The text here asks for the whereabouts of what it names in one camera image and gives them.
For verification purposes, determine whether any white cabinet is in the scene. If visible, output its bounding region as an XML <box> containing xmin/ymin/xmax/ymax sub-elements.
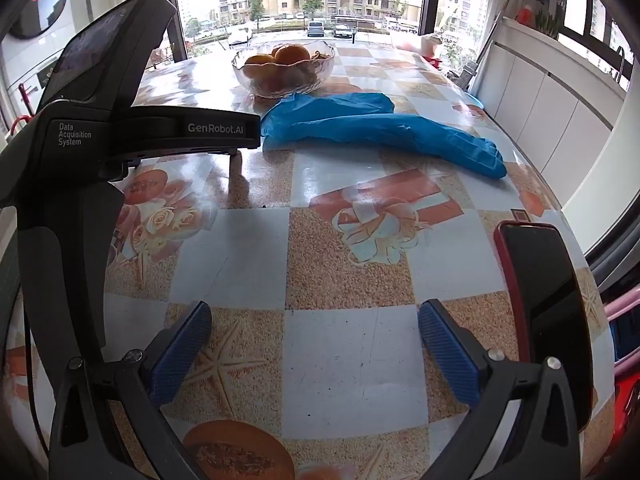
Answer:
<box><xmin>475</xmin><ymin>15</ymin><xmax>632</xmax><ymax>211</ymax></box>

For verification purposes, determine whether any white dryer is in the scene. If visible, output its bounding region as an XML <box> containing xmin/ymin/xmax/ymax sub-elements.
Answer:
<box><xmin>0</xmin><ymin>0</ymin><xmax>88</xmax><ymax>81</ymax></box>

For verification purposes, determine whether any clear glass bowl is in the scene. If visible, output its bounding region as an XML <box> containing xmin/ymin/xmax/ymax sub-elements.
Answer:
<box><xmin>231</xmin><ymin>40</ymin><xmax>336</xmax><ymax>99</ymax></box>

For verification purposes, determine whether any pink plastic object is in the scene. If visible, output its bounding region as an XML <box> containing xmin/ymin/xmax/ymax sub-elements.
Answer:
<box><xmin>602</xmin><ymin>285</ymin><xmax>640</xmax><ymax>361</ymax></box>

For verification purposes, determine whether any pink plastic bag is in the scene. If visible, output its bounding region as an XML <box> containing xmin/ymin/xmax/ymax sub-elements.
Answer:
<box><xmin>390</xmin><ymin>30</ymin><xmax>443</xmax><ymax>58</ymax></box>

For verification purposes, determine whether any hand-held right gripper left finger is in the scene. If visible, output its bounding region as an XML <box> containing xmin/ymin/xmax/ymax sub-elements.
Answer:
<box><xmin>48</xmin><ymin>301</ymin><xmax>213</xmax><ymax>480</ymax></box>

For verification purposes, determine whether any green potted plant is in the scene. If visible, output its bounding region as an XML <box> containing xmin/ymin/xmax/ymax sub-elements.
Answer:
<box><xmin>535</xmin><ymin>7</ymin><xmax>561</xmax><ymax>38</ymax></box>

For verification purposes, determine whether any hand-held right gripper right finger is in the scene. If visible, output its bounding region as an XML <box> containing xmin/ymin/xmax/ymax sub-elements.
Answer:
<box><xmin>417</xmin><ymin>298</ymin><xmax>583</xmax><ymax>480</ymax></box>

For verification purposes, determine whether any phone in red case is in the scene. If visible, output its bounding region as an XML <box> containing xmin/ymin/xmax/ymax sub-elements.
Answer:
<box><xmin>493</xmin><ymin>220</ymin><xmax>593</xmax><ymax>431</ymax></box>

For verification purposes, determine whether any red-handled mop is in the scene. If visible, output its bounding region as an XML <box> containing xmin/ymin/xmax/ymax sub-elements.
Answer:
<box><xmin>5</xmin><ymin>85</ymin><xmax>36</xmax><ymax>138</ymax></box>

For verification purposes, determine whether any red plastic object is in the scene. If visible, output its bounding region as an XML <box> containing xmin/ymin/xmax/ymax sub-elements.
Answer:
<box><xmin>612</xmin><ymin>375</ymin><xmax>640</xmax><ymax>441</ymax></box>

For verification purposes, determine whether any blue rubber glove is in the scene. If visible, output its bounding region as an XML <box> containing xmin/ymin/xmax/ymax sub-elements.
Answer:
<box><xmin>262</xmin><ymin>112</ymin><xmax>507</xmax><ymax>179</ymax></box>
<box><xmin>262</xmin><ymin>92</ymin><xmax>396</xmax><ymax>136</ymax></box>

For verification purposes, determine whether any white washing machine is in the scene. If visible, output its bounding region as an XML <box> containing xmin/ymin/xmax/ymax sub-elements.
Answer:
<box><xmin>0</xmin><ymin>55</ymin><xmax>61</xmax><ymax>136</ymax></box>

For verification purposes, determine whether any metal faucet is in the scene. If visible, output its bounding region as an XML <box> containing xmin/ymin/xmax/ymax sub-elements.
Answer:
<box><xmin>612</xmin><ymin>45</ymin><xmax>630</xmax><ymax>83</ymax></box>

